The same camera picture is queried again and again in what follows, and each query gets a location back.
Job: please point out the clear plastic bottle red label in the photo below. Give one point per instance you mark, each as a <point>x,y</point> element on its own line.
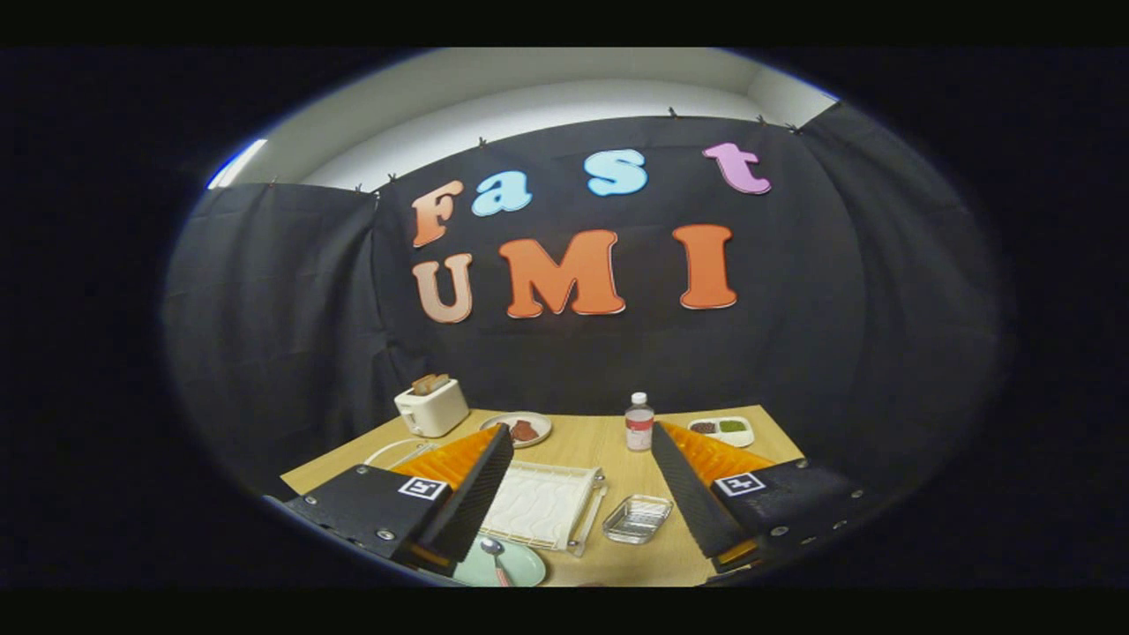
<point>639,428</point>

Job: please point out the pale green plate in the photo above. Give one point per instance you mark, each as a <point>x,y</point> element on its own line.
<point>525,564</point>

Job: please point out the long ceiling light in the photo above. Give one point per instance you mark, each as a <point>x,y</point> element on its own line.
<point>236,163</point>

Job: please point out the white toaster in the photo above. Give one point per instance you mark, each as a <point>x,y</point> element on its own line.
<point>434,413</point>

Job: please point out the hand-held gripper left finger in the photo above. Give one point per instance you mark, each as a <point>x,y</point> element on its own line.
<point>476,494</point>

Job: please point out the toast slices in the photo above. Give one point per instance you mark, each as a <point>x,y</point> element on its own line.
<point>429,383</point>

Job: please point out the small beige plate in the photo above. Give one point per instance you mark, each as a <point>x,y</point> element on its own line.
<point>540,422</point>

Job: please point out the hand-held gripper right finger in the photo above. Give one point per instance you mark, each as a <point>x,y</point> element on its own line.
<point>692,494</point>

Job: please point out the black backdrop cloth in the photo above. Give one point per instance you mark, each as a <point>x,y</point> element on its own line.
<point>838,309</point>

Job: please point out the white divided dish with beans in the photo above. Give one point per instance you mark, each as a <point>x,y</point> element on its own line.
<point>723,432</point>

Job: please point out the brown meat piece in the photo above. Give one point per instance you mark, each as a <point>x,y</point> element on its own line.
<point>524,431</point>

